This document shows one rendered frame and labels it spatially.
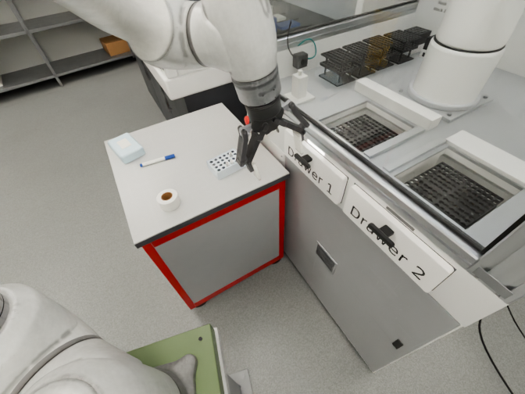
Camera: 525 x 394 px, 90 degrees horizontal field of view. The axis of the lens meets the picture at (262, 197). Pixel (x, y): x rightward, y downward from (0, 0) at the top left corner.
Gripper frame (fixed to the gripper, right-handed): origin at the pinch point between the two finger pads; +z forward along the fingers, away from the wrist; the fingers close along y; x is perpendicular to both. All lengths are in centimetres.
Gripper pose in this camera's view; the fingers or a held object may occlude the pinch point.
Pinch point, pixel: (278, 161)
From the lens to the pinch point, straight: 70.3
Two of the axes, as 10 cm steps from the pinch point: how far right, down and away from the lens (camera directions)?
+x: -4.9, -6.5, 5.9
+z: 2.2, 5.6, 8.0
